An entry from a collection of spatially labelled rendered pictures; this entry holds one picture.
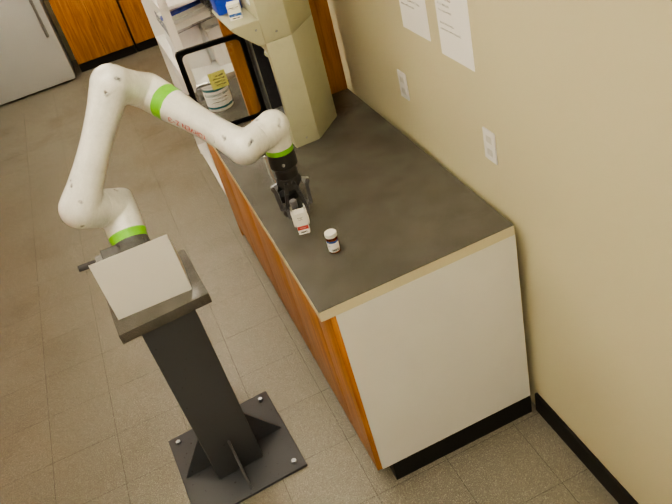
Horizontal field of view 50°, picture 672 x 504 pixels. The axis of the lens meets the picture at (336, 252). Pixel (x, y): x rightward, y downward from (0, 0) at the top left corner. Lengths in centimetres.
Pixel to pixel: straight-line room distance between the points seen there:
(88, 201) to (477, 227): 125
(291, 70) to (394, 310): 114
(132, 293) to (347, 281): 71
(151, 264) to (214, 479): 109
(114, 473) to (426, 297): 169
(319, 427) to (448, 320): 93
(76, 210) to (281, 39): 109
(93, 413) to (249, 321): 87
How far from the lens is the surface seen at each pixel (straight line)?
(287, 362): 346
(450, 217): 247
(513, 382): 287
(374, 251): 239
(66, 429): 372
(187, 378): 271
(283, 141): 228
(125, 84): 233
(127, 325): 248
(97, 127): 234
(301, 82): 301
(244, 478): 309
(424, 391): 264
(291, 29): 295
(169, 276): 245
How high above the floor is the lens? 238
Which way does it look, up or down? 36 degrees down
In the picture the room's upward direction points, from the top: 16 degrees counter-clockwise
